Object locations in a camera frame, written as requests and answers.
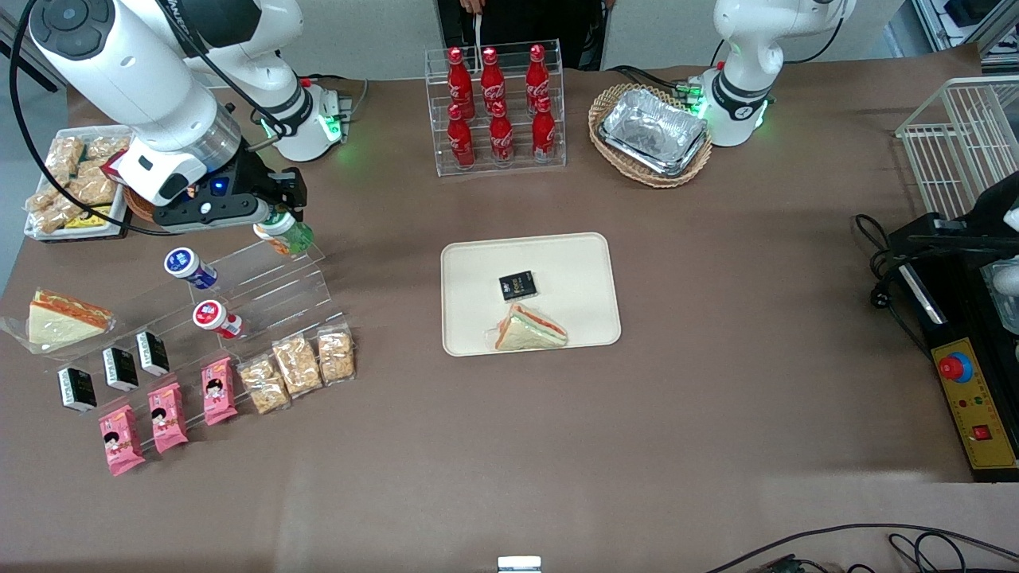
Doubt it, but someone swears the dark brown wicker basket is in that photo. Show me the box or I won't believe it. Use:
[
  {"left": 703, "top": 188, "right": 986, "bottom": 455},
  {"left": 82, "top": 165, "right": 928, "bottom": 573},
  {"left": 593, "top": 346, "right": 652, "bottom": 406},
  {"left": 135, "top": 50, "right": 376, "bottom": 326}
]
[{"left": 123, "top": 187, "right": 165, "bottom": 226}]

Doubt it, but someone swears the clear rice cracker bag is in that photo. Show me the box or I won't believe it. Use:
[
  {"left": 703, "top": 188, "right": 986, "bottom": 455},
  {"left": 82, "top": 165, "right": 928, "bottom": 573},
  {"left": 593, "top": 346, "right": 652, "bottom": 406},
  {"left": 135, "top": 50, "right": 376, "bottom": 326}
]
[
  {"left": 316, "top": 325, "right": 356, "bottom": 386},
  {"left": 68, "top": 162, "right": 120, "bottom": 207},
  {"left": 237, "top": 354, "right": 291, "bottom": 416},
  {"left": 26, "top": 178, "right": 70, "bottom": 210},
  {"left": 271, "top": 334, "right": 324, "bottom": 397},
  {"left": 46, "top": 137, "right": 85, "bottom": 181},
  {"left": 36, "top": 195, "right": 85, "bottom": 232},
  {"left": 84, "top": 135, "right": 131, "bottom": 162}
]

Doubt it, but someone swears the long black cable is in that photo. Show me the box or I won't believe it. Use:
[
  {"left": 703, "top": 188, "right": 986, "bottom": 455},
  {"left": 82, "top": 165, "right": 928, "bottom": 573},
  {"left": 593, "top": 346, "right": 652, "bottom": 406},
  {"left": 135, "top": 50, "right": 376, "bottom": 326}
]
[{"left": 705, "top": 523, "right": 1019, "bottom": 573}]

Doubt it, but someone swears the pink cartoon snack packet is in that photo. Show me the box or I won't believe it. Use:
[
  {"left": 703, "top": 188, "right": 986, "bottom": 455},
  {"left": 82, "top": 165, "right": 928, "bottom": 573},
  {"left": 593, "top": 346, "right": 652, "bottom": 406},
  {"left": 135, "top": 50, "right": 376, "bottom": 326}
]
[
  {"left": 201, "top": 357, "right": 239, "bottom": 427},
  {"left": 99, "top": 404, "right": 146, "bottom": 477},
  {"left": 148, "top": 382, "right": 189, "bottom": 454}
]

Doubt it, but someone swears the red gum bottle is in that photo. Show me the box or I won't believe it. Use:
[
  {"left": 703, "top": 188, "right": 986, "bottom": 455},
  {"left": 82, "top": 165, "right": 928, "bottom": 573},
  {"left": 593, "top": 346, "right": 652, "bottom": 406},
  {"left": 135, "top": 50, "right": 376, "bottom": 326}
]
[{"left": 193, "top": 300, "right": 244, "bottom": 340}]

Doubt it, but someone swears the beige plastic tray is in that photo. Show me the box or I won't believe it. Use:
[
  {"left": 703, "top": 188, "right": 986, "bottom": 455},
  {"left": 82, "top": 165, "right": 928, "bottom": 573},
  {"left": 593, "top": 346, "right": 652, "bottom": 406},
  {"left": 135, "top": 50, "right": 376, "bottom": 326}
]
[{"left": 440, "top": 232, "right": 623, "bottom": 357}]

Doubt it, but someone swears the wrapped triangle sandwich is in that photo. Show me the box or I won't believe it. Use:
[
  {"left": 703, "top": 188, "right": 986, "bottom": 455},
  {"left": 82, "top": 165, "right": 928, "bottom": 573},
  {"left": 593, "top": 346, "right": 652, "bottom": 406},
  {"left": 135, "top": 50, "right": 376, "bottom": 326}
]
[
  {"left": 486, "top": 302, "right": 569, "bottom": 353},
  {"left": 0, "top": 288, "right": 119, "bottom": 356}
]

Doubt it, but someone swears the red cookie box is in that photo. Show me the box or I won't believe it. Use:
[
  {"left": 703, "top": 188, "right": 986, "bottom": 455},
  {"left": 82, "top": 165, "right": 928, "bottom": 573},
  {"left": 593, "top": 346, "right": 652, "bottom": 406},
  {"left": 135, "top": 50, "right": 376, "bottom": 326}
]
[{"left": 101, "top": 150, "right": 133, "bottom": 189}]

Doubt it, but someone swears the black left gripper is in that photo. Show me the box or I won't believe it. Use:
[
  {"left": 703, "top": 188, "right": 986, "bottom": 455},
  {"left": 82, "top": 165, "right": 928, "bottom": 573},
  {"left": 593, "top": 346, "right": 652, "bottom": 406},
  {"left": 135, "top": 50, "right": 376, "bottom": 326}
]
[{"left": 908, "top": 171, "right": 1019, "bottom": 260}]

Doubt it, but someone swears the black yellow control box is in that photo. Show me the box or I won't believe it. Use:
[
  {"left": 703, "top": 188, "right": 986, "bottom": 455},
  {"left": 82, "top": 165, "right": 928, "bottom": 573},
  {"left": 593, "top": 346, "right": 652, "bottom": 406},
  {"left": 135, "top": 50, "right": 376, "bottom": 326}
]
[{"left": 888, "top": 213, "right": 1019, "bottom": 484}]

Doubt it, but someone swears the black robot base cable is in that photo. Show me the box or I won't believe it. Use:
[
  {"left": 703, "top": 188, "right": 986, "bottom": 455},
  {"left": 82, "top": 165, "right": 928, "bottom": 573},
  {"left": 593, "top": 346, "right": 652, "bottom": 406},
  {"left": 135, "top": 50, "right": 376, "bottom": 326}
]
[
  {"left": 299, "top": 72, "right": 372, "bottom": 122},
  {"left": 609, "top": 65, "right": 703, "bottom": 101}
]

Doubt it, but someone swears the clear acrylic stepped stand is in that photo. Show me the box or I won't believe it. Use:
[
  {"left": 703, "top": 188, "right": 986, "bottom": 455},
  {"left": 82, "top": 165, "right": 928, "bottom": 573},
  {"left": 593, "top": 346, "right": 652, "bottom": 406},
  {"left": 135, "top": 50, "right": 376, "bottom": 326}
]
[
  {"left": 49, "top": 312, "right": 353, "bottom": 431},
  {"left": 185, "top": 235, "right": 332, "bottom": 343}
]

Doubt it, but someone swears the silver foil tray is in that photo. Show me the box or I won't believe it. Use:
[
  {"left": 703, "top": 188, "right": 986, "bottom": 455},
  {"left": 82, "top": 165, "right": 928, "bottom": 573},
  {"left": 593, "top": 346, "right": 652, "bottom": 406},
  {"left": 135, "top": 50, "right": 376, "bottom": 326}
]
[{"left": 599, "top": 88, "right": 709, "bottom": 177}]

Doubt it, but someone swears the blue gum bottle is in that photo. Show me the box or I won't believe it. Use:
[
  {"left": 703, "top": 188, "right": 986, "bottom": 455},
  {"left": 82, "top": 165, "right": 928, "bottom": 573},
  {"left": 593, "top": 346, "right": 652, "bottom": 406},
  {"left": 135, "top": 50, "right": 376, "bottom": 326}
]
[{"left": 164, "top": 247, "right": 218, "bottom": 290}]

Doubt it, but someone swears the black square chocolate packet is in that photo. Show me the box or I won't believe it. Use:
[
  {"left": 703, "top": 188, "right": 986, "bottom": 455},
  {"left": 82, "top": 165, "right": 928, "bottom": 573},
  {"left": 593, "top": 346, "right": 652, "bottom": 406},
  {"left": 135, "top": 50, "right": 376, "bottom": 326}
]
[{"left": 498, "top": 271, "right": 538, "bottom": 303}]

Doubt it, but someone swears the black power cable with plug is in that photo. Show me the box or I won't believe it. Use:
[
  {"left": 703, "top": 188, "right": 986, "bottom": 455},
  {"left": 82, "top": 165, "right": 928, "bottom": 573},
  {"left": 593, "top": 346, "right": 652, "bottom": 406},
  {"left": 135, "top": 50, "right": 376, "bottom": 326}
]
[{"left": 855, "top": 213, "right": 934, "bottom": 353}]

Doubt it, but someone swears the metal shelf frame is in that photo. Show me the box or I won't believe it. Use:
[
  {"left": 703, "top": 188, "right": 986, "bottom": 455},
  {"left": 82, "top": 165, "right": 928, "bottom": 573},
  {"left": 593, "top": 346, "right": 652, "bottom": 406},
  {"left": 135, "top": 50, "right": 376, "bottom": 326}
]
[{"left": 912, "top": 0, "right": 1019, "bottom": 66}]

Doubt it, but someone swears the yellow snack packet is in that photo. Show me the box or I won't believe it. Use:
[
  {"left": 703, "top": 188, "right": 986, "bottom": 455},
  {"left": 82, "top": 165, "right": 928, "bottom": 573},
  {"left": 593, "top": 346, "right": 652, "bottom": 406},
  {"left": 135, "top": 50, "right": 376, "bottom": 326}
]
[{"left": 67, "top": 205, "right": 113, "bottom": 231}]

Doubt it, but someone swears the small black carton box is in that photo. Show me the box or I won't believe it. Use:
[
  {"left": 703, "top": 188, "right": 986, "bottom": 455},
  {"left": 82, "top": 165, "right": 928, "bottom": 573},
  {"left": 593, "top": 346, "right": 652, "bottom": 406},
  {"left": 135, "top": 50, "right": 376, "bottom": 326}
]
[
  {"left": 102, "top": 346, "right": 140, "bottom": 392},
  {"left": 57, "top": 366, "right": 98, "bottom": 413},
  {"left": 135, "top": 330, "right": 170, "bottom": 377}
]

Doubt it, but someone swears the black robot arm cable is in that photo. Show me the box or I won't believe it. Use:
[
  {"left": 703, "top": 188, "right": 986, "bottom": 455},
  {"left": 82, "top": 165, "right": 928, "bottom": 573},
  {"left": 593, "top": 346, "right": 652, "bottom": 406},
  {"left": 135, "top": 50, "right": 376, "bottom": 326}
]
[{"left": 9, "top": 0, "right": 172, "bottom": 238}]

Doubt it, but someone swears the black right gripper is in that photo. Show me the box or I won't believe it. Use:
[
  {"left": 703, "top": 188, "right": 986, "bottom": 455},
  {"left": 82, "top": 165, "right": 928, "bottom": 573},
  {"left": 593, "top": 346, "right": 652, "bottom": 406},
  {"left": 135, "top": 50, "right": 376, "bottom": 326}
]
[{"left": 187, "top": 147, "right": 309, "bottom": 224}]

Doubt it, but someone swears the red cola bottle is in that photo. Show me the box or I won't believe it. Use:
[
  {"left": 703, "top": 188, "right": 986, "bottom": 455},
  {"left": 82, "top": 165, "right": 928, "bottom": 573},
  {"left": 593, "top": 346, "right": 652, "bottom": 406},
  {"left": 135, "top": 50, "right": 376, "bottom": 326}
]
[
  {"left": 447, "top": 48, "right": 477, "bottom": 120},
  {"left": 532, "top": 95, "right": 557, "bottom": 161},
  {"left": 447, "top": 103, "right": 477, "bottom": 170},
  {"left": 488, "top": 99, "right": 515, "bottom": 166},
  {"left": 525, "top": 44, "right": 552, "bottom": 112},
  {"left": 480, "top": 48, "right": 507, "bottom": 117}
]

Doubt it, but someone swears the standing person body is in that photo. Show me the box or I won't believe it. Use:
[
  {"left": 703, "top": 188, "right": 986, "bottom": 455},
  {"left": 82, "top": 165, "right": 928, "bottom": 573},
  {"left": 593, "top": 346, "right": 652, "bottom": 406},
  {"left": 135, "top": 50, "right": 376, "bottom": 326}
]
[{"left": 435, "top": 0, "right": 612, "bottom": 72}]

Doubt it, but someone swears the light woven wicker basket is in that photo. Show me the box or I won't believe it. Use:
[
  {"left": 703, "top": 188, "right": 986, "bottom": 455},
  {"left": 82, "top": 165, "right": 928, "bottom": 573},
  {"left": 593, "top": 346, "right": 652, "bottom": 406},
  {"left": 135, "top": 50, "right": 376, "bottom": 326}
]
[{"left": 588, "top": 84, "right": 714, "bottom": 189}]

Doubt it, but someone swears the green gum bottle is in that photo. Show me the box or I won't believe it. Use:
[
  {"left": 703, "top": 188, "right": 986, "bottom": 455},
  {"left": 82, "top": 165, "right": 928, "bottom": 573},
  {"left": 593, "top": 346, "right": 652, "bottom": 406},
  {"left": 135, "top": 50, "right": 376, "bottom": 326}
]
[{"left": 253, "top": 213, "right": 315, "bottom": 256}]

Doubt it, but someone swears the clear acrylic bottle rack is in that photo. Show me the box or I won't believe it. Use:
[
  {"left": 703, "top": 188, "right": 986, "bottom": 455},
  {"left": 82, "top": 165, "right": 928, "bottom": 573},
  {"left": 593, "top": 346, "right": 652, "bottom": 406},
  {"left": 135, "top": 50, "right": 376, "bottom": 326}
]
[{"left": 424, "top": 40, "right": 568, "bottom": 177}]

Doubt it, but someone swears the white wire basket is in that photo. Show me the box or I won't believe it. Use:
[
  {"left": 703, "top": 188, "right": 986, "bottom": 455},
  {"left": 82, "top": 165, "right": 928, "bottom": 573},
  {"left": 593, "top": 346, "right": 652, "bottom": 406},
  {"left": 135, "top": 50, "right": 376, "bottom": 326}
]
[{"left": 896, "top": 76, "right": 1019, "bottom": 221}]

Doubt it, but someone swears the white rectangular bin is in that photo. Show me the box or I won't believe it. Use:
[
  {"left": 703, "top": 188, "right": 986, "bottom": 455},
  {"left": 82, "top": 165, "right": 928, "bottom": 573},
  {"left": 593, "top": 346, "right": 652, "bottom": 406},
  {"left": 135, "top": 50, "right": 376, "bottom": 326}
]
[{"left": 24, "top": 125, "right": 135, "bottom": 240}]

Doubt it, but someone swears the looped black cable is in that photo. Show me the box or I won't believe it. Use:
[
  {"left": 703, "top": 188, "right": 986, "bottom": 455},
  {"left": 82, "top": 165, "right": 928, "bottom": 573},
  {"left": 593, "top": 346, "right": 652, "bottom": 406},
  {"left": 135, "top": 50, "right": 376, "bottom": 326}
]
[{"left": 887, "top": 532, "right": 968, "bottom": 573}]

